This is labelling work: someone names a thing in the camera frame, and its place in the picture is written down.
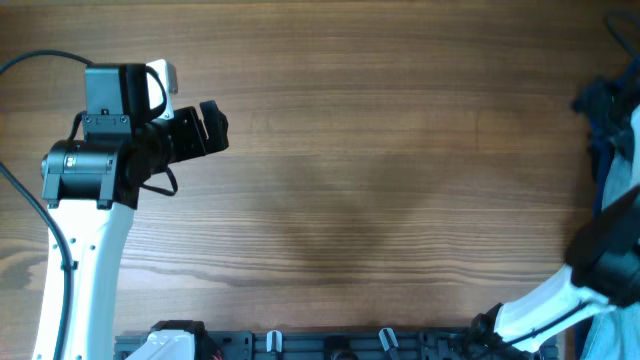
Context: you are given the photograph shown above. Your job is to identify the light blue denim shorts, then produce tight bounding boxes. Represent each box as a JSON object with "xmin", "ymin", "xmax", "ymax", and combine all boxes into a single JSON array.
[{"xmin": 579, "ymin": 104, "xmax": 640, "ymax": 360}]

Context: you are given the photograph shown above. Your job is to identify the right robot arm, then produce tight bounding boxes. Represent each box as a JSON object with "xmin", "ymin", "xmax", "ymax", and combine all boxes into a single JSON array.
[{"xmin": 463, "ymin": 76, "xmax": 639, "ymax": 359}]

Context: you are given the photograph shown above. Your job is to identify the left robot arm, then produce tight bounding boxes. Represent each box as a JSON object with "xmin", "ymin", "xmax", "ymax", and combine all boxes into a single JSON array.
[{"xmin": 33, "ymin": 60, "xmax": 229, "ymax": 359}]

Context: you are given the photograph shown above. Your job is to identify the dark blue garment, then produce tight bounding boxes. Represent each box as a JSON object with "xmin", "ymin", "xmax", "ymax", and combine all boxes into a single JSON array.
[{"xmin": 571, "ymin": 54, "xmax": 640, "ymax": 359}]

